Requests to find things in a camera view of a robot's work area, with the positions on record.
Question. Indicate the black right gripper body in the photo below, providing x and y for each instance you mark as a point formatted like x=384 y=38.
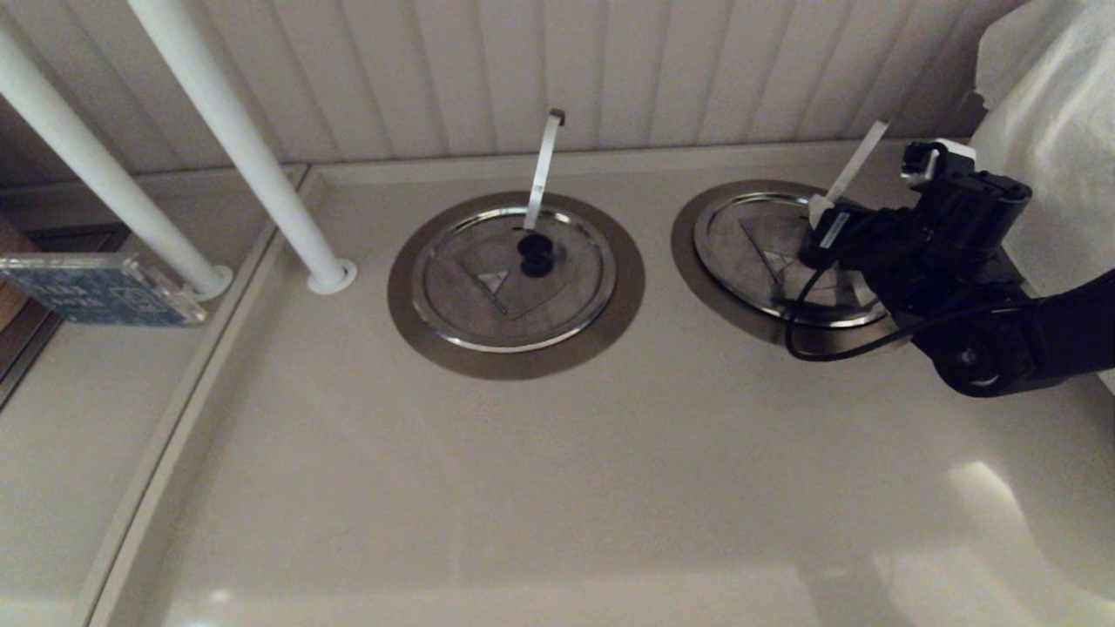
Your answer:
x=958 y=226

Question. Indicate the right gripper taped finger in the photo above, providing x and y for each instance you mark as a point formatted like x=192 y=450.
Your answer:
x=858 y=263
x=862 y=226

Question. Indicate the steel lid with black knob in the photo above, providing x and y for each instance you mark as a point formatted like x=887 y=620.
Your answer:
x=749 y=261
x=470 y=305

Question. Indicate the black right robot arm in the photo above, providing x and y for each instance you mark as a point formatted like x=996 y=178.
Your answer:
x=1071 y=322

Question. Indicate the white cloth cover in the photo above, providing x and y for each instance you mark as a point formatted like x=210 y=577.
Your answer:
x=1063 y=131

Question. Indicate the long white slanted pole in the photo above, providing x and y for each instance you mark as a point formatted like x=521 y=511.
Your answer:
x=87 y=161
x=244 y=148

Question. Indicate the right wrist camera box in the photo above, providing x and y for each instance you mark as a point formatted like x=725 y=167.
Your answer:
x=936 y=161

